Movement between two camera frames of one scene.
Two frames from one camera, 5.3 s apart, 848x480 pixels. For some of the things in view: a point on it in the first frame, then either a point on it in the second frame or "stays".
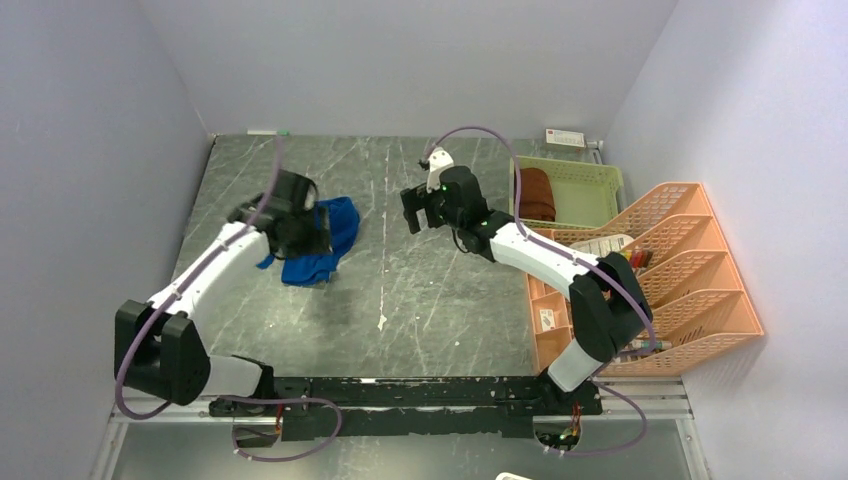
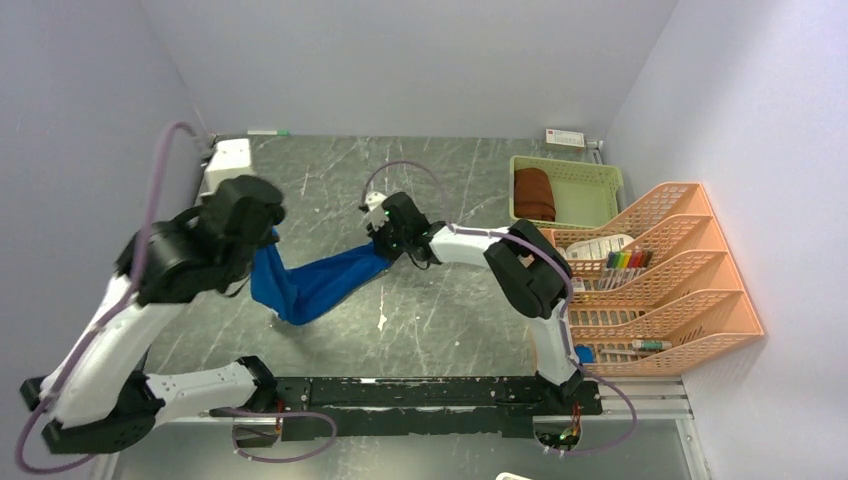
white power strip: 569,138 stays
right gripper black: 417,199 → 381,247
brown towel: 536,200 stays
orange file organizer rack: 682,269 stays
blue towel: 343,222 → 295,296
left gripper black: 317,244 → 268,241
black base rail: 310,408 stays
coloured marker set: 638,258 stays
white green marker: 269,132 stays
